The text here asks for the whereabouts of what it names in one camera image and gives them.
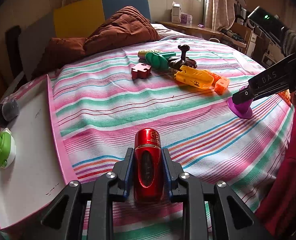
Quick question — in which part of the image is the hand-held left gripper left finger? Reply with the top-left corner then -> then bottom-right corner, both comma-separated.
40,147 -> 134,240

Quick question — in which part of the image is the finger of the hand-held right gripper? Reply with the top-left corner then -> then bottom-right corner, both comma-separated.
232,52 -> 296,105

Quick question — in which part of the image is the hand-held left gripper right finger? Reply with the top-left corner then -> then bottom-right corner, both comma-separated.
162,147 -> 271,240

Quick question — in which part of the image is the red metal flashlight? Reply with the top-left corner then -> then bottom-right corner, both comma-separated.
133,128 -> 163,203

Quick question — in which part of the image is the purple plastic toy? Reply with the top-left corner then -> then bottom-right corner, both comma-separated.
227,85 -> 253,119

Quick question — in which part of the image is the orange plastic block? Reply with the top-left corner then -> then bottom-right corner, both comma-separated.
208,71 -> 230,95

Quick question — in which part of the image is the dark brown pumpkin-shaped lid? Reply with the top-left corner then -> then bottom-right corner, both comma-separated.
168,44 -> 198,69

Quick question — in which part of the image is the white tray with pink rim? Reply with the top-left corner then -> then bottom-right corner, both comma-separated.
0,74 -> 79,232

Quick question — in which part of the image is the green plastic toy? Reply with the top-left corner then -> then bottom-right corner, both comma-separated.
145,51 -> 176,70

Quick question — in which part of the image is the person's right forearm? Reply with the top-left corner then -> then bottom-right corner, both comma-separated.
282,27 -> 296,55

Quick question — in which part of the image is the pile of boxes and clutter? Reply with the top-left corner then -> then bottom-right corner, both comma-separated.
222,0 -> 283,68

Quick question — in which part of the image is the orange toy piece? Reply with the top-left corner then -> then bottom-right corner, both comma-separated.
279,90 -> 292,105

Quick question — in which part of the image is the striped pink green blanket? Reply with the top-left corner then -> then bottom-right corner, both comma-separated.
0,36 -> 296,240

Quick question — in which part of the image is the yellow toy boat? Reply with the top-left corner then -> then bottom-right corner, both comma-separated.
173,65 -> 215,90

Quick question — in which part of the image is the wooden desk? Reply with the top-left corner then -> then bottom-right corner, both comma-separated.
155,21 -> 223,39

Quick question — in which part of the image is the purple box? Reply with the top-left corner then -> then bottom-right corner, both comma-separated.
180,13 -> 193,25

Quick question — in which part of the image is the white box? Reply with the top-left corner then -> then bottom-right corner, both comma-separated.
171,1 -> 182,23

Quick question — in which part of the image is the person's red garment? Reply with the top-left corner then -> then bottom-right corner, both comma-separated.
254,105 -> 296,240

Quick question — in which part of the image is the red puzzle piece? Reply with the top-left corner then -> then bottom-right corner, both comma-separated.
131,63 -> 152,80

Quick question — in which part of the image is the green and white plastic container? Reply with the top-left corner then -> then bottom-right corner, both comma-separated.
0,127 -> 16,168

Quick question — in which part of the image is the yellow corn toy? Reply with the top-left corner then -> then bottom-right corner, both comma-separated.
138,49 -> 162,59

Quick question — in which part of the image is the black lidded jar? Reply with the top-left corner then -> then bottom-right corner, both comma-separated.
0,99 -> 20,127

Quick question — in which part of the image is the brown quilted jacket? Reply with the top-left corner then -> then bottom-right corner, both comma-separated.
34,6 -> 162,74

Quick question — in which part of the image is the grey yellow blue padded headboard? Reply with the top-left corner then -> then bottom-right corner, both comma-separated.
18,0 -> 152,80

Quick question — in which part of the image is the black rolled mat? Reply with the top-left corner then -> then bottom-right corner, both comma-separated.
5,26 -> 22,79

